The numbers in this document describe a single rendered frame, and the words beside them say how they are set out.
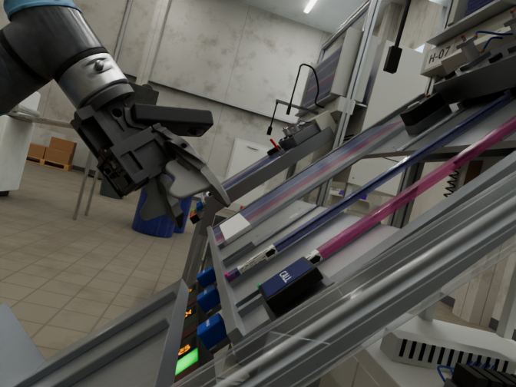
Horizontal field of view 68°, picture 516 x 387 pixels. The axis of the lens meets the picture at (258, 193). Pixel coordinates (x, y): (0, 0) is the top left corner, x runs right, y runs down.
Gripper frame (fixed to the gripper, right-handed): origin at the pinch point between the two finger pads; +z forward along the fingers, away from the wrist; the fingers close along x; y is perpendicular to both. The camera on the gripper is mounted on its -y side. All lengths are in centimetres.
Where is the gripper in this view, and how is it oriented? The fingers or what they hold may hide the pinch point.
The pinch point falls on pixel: (206, 216)
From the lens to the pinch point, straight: 53.7
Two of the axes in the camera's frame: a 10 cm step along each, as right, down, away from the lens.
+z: 5.6, 8.2, 1.3
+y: -6.1, 5.2, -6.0
